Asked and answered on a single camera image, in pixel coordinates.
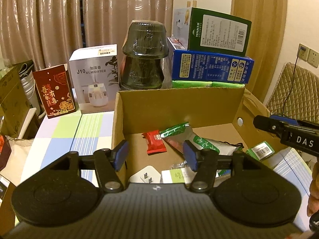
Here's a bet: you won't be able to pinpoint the blue milk carton box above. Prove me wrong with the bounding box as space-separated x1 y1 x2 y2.
167 37 254 84

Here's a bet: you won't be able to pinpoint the white power adapter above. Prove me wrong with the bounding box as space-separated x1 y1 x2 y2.
129 166 161 183

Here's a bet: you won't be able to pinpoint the person's right hand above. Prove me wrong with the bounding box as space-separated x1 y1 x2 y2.
307 158 319 217

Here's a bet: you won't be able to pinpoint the red gift box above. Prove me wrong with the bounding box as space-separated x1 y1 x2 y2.
33 64 76 119

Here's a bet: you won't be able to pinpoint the quilted beige chair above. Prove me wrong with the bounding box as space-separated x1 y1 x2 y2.
266 62 318 123

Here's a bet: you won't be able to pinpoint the white humidifier box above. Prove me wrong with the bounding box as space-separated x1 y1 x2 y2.
69 44 119 114

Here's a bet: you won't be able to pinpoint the small green barcode box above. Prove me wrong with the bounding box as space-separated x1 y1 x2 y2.
246 141 275 161

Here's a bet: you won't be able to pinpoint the dark green tea box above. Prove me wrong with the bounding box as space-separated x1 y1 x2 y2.
172 7 251 57

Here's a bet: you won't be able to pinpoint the clear plastic packet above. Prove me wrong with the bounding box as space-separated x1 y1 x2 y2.
170 161 188 169

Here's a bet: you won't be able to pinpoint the blue white flat tin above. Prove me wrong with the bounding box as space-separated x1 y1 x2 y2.
216 169 231 177

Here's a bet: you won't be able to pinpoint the dark stacked wrapped bowls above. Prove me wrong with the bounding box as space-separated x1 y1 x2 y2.
119 20 169 90

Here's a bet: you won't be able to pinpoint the wall power socket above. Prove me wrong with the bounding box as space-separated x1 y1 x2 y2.
297 44 319 68

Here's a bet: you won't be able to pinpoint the silver green tea bag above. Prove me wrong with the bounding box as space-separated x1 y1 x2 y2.
159 122 244 155

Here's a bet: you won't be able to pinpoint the open cardboard box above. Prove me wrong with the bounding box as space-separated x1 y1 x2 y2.
111 87 287 187

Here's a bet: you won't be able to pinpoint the white medicine box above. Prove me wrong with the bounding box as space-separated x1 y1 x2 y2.
161 167 196 184

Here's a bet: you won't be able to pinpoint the beige pleated curtain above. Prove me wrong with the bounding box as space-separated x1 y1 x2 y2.
0 0 174 71

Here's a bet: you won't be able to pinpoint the black power cable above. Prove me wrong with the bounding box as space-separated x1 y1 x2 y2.
281 47 307 116

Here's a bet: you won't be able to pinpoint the red candy packet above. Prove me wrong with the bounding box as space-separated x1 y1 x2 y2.
142 130 167 155

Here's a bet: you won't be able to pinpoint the yellow wooden curtain panel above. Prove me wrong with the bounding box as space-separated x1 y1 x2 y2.
231 0 288 102

